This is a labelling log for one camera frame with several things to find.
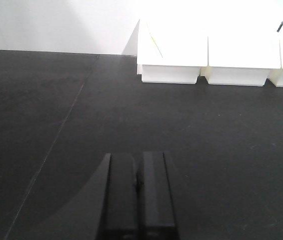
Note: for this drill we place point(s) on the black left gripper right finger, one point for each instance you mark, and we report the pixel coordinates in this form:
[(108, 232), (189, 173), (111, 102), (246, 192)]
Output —
[(155, 206)]

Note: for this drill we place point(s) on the yellow green pipette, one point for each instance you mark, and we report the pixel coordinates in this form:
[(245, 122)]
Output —
[(154, 41)]

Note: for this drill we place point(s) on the white middle storage bin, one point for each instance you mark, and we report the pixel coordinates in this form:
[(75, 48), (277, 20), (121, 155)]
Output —
[(241, 60)]

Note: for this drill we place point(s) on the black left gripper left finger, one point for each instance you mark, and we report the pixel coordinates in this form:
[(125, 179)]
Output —
[(104, 209)]

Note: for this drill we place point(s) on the white left storage bin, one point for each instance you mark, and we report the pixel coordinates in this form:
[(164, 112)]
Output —
[(184, 51)]

